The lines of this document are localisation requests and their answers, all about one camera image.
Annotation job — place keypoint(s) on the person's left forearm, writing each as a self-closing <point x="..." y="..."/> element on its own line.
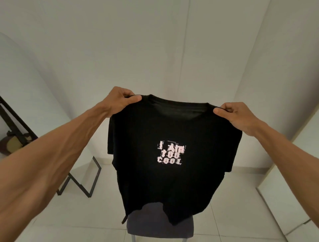
<point x="47" y="159"/>

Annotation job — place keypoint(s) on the white cabinet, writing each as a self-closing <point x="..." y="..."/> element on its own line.
<point x="291" y="189"/>

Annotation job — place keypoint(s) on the brown round seat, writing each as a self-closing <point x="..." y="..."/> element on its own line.
<point x="12" y="144"/>

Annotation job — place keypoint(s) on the black printed t-shirt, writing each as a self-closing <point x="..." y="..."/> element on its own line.
<point x="172" y="159"/>

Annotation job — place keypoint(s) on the person's right thumb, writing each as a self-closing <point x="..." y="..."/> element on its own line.
<point x="221" y="112"/>

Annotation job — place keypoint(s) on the person's left thumb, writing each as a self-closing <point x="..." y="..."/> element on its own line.
<point x="130" y="100"/>

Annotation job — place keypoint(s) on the person's right hand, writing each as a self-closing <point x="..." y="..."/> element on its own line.
<point x="236" y="117"/>

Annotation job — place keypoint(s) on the dark grey cushioned chair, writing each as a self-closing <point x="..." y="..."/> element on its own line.
<point x="159" y="224"/>

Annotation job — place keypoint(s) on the person's right forearm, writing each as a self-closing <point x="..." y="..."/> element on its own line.
<point x="286" y="157"/>

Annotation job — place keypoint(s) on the person's left hand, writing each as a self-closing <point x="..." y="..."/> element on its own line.
<point x="116" y="101"/>

